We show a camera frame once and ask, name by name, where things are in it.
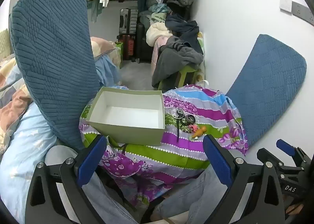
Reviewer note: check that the green floral mattress cover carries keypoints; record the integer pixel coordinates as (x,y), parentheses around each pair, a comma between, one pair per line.
(200,42)

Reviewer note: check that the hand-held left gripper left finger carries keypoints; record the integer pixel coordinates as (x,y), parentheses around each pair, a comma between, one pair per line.
(92,160)

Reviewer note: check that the navy jacket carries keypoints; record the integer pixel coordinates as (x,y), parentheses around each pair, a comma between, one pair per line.
(182,27)

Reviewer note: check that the green cardboard box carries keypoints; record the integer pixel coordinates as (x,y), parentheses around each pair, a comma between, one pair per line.
(127,116)

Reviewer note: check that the black suitcase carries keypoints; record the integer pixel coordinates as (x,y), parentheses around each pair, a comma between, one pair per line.
(143,44)

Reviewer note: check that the green plastic stool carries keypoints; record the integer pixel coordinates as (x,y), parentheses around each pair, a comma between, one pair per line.
(186,71)

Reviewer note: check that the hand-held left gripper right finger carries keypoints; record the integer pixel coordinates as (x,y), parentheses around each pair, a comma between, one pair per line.
(218,162)

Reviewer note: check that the green shopping bag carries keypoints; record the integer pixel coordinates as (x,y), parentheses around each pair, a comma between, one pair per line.
(119,53)

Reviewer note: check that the grey wall socket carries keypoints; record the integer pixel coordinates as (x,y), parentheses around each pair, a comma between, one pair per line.
(301,12)

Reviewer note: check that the cream fleece blanket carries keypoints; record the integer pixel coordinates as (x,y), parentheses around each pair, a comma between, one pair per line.
(157,31)

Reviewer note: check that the grey hoodie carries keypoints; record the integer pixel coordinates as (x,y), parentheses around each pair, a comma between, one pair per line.
(174,57)

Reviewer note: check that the person's left leg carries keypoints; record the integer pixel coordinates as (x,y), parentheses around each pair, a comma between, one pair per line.
(103,202)

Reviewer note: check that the blue quilted chair back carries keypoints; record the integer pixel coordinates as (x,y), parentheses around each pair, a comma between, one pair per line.
(267,86)
(54,54)

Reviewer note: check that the person's leg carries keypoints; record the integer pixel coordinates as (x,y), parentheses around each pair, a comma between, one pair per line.
(103,202)
(186,199)

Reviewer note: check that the grey suitcase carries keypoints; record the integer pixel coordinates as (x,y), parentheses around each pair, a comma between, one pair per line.
(128,21)

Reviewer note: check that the light blue blanket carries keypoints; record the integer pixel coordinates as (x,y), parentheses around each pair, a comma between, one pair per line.
(22,155)

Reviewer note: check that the white wall switch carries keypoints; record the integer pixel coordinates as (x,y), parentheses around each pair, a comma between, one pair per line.
(285,5)

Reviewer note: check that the pink pillow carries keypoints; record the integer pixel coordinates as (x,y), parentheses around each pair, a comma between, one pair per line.
(101,46)

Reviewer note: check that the light blue cloth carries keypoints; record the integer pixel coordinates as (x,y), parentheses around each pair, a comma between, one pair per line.
(108,69)

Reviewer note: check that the orange carrot charm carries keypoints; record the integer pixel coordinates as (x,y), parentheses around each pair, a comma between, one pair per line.
(199,132)

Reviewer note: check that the striped floral cloth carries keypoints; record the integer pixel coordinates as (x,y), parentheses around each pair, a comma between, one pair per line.
(157,155)

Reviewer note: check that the red suitcase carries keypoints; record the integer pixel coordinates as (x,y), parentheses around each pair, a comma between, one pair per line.
(128,47)

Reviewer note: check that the patchwork quilt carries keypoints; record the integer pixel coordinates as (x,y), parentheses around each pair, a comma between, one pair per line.
(12,91)

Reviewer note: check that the person's right leg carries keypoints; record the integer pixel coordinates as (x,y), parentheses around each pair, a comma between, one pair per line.
(186,199)

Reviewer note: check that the pink hair clip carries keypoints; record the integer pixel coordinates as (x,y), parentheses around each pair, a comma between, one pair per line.
(193,128)

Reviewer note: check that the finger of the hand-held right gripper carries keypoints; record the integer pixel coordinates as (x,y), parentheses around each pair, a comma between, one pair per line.
(285,146)
(262,155)

